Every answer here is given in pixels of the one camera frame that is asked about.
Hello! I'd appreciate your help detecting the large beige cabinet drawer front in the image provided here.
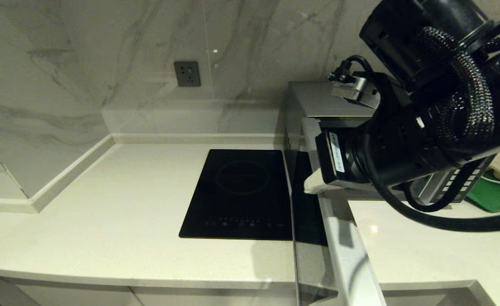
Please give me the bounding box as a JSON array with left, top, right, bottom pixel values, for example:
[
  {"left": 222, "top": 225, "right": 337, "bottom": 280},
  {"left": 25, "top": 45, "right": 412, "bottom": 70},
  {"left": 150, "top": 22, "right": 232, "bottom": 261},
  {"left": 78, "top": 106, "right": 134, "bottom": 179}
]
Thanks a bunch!
[{"left": 16, "top": 283, "right": 296, "bottom": 306}]

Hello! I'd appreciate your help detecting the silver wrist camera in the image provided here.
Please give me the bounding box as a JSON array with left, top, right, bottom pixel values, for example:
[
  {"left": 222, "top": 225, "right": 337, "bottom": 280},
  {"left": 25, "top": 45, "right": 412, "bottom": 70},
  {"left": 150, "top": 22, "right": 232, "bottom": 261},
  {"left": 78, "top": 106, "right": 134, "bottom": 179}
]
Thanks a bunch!
[{"left": 329, "top": 70, "right": 381, "bottom": 109}]

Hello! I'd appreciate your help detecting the black induction cooktop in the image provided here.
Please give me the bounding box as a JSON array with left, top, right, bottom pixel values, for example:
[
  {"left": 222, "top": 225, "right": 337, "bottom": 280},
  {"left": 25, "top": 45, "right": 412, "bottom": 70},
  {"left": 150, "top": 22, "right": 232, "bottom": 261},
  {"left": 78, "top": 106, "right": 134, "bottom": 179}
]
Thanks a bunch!
[{"left": 179, "top": 149, "right": 294, "bottom": 241}]

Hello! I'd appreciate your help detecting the green plastic tray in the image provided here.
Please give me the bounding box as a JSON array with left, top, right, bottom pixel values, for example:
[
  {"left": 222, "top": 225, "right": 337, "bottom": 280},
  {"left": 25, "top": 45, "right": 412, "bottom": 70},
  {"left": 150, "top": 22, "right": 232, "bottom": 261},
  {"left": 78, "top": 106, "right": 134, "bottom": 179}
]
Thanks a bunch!
[{"left": 466, "top": 170, "right": 500, "bottom": 213}]

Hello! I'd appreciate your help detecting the beige corner cabinet panel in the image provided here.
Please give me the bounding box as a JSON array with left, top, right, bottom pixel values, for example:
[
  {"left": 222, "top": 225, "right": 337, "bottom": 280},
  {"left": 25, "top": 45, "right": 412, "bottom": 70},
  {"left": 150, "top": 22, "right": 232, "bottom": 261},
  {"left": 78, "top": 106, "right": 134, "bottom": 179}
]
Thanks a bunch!
[{"left": 0, "top": 276, "right": 42, "bottom": 306}]

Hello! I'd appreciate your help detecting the black braided cable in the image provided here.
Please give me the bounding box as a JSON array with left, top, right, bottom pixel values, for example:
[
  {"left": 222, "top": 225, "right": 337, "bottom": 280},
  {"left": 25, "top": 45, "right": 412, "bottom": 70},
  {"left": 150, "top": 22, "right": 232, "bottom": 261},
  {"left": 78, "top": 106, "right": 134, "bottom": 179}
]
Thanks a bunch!
[{"left": 418, "top": 25, "right": 500, "bottom": 149}]

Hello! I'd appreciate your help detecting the thick smooth black cable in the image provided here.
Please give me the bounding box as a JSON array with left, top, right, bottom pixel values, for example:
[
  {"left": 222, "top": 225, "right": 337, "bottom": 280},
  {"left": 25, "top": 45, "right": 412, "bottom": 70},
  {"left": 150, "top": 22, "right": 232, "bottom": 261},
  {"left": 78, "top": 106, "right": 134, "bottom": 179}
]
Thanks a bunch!
[{"left": 362, "top": 123, "right": 500, "bottom": 233}]

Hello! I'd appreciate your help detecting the silver microwave oven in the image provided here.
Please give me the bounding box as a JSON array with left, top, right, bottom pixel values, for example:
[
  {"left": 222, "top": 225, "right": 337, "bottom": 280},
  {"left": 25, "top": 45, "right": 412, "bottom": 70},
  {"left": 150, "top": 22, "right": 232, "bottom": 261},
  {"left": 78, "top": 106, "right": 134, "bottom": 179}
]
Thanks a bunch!
[{"left": 284, "top": 81, "right": 496, "bottom": 205}]

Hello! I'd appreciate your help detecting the grey single wall socket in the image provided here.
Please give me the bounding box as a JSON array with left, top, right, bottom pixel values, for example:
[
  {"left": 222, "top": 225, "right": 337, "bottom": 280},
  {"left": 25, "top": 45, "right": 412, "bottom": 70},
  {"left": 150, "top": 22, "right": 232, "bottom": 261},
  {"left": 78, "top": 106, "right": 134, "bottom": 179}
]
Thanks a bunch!
[{"left": 174, "top": 61, "right": 201, "bottom": 88}]

